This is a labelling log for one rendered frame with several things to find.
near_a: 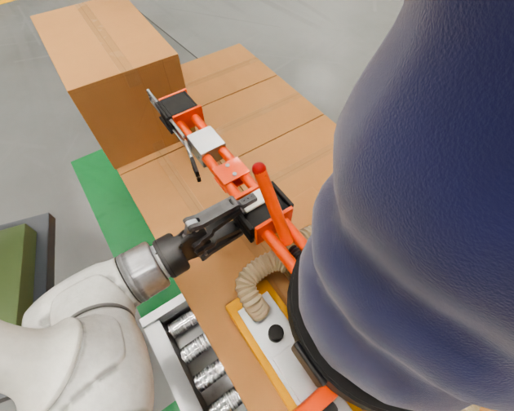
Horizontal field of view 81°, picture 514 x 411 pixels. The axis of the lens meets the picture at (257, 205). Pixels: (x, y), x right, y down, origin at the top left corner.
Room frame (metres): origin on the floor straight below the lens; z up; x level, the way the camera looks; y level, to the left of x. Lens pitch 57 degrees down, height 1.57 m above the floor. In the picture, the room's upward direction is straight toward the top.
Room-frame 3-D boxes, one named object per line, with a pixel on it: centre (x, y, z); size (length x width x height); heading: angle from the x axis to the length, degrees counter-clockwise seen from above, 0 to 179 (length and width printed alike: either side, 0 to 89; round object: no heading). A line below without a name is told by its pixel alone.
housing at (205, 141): (0.48, 0.11, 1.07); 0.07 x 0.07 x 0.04; 35
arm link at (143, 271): (0.19, 0.19, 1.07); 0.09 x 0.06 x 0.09; 34
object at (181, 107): (0.60, 0.18, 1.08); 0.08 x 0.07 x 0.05; 35
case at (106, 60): (1.21, 0.62, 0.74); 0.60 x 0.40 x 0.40; 33
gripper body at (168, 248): (0.23, 0.13, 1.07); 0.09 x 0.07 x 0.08; 124
